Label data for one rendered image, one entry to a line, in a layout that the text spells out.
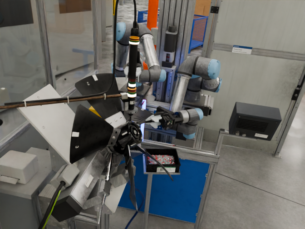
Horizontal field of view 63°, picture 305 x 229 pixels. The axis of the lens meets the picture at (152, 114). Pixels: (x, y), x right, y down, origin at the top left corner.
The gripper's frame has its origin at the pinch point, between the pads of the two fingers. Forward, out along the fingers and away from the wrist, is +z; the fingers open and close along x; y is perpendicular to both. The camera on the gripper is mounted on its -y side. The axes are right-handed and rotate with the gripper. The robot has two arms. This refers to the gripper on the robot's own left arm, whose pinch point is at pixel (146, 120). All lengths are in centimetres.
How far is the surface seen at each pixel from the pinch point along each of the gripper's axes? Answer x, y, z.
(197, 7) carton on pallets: 71, -641, -486
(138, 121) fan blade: -2.0, 2.4, 6.3
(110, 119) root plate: -8.1, 4.4, 23.1
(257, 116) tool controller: -7, 22, -61
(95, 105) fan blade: -13.4, -1.8, 28.9
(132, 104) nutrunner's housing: -15.0, 4.1, 11.8
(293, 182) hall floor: 118, 9, -194
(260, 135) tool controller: 7, 24, -68
